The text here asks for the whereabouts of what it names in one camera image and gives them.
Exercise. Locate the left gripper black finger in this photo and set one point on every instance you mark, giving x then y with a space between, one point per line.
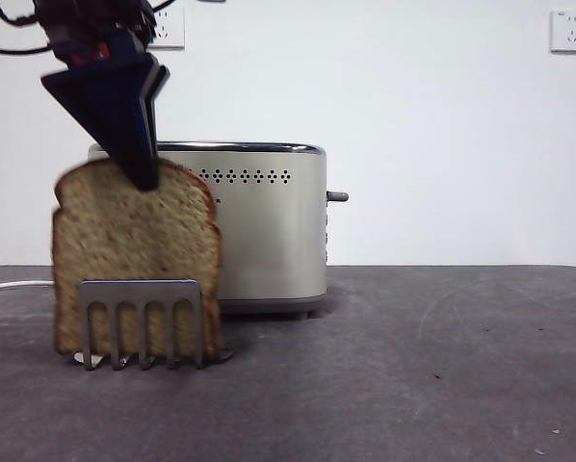
107 103
156 81

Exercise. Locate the brown wholemeal bread slice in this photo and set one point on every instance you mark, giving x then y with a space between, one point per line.
124 240

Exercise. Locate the steel toast rack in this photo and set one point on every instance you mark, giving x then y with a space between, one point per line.
138 290

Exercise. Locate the cream steel two-slot toaster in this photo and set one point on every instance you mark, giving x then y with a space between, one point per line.
273 236

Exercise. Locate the grey toaster lever knob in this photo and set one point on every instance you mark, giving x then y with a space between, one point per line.
339 196

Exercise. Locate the white wall socket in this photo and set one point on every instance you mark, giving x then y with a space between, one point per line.
571 31
173 30

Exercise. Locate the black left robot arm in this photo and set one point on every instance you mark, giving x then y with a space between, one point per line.
90 14

